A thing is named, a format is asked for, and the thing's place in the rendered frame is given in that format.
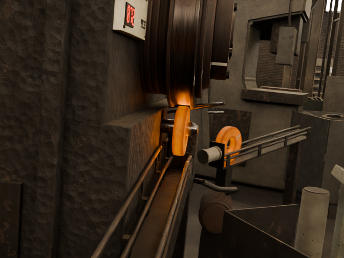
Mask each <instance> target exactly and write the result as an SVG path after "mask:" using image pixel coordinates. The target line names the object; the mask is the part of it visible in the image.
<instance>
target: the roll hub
mask: <svg viewBox="0 0 344 258"><path fill-rule="evenodd" d="M233 11H234V0H217V7H216V15H215V21H214V31H213V42H212V53H211V62H220V63H227V66H218V65H211V67H210V79H215V80H226V75H227V67H228V57H229V48H232V47H233V35H234V25H235V13H234V12H233Z"/></svg>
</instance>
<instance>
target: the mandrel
mask: <svg viewBox="0 0 344 258"><path fill-rule="evenodd" d="M173 127H174V120H171V119H161V124H160V133H167V134H173ZM197 132H198V125H196V124H195V123H193V122H191V121H187V124H186V130H185V135H186V136H192V135H194V134H197Z"/></svg>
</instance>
